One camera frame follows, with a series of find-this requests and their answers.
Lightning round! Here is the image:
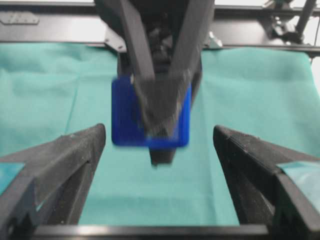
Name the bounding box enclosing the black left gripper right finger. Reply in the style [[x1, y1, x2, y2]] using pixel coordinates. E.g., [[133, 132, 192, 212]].
[[212, 125, 320, 234]]

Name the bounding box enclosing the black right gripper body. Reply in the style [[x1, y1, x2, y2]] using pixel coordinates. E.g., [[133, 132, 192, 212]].
[[94, 0, 215, 75]]

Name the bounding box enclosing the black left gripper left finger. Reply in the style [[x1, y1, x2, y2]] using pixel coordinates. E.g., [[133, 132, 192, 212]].
[[0, 123, 106, 240]]

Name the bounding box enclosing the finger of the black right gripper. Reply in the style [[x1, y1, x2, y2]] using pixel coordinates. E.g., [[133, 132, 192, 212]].
[[117, 52, 203, 167], [118, 0, 214, 137]]

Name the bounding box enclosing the blue cube block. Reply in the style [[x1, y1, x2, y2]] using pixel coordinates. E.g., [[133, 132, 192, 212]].
[[111, 75, 192, 150]]

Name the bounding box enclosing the green table cloth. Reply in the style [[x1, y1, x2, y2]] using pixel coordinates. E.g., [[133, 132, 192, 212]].
[[0, 43, 320, 226]]

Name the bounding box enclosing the black aluminium frame rail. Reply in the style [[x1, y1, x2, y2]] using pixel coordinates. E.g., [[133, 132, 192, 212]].
[[0, 0, 320, 58]]

